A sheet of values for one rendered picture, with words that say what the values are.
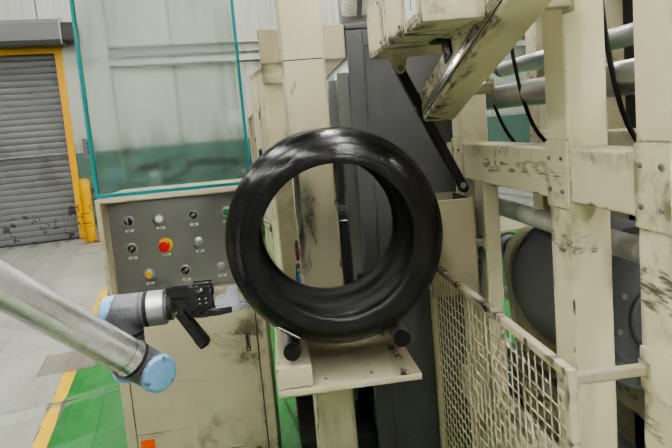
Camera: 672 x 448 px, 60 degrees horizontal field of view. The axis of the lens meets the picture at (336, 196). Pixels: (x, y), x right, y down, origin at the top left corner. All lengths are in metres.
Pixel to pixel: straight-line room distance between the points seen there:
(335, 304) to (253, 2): 9.34
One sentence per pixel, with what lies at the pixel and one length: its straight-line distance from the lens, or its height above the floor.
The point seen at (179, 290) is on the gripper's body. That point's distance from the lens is 1.57.
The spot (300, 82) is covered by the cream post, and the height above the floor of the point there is 1.59.
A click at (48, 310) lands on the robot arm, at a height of 1.12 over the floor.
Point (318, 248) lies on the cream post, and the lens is 1.82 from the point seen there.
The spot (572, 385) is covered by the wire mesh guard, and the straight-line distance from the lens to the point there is 1.13.
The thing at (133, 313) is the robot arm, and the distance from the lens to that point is 1.58.
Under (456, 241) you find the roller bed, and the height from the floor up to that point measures 1.07.
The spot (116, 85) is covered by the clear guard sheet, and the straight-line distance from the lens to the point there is 2.21.
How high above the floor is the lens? 1.44
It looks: 7 degrees down
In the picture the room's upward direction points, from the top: 5 degrees counter-clockwise
